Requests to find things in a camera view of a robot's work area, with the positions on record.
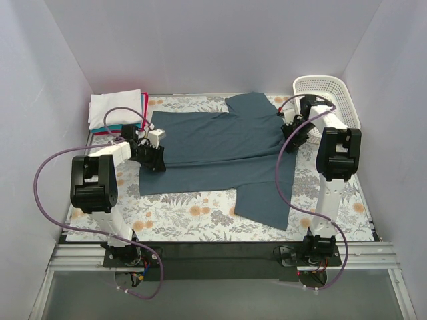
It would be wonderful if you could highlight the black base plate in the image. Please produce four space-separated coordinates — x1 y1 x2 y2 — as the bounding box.
103 241 343 283

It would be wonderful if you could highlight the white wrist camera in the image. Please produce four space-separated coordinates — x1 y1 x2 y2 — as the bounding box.
147 129 166 149
277 107 296 125

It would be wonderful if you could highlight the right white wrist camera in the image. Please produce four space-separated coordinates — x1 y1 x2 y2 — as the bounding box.
277 107 296 125

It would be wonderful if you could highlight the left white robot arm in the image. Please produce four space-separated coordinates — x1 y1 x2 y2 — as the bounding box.
71 125 166 267

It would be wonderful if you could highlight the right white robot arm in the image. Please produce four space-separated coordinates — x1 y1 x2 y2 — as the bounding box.
278 93 362 265

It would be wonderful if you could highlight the white plastic basket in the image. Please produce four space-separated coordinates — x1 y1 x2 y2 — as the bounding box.
292 75 361 129

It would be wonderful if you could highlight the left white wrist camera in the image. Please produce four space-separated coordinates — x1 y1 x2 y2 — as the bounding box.
147 129 166 149

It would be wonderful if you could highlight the red folded t shirt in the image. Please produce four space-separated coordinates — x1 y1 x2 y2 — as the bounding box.
94 92 149 137

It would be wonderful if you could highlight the teal folded t shirt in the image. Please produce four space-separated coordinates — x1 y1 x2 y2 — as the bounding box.
91 93 147 134

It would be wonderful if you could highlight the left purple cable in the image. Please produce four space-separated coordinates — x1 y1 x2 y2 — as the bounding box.
34 106 165 300

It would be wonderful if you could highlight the aluminium frame rail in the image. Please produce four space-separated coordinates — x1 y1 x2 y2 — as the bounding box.
48 241 400 270

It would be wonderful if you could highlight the blue grey t shirt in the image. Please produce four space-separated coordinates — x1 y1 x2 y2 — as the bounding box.
139 93 296 230

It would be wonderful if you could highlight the white folded t shirt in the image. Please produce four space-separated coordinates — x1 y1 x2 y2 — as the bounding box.
88 89 143 131

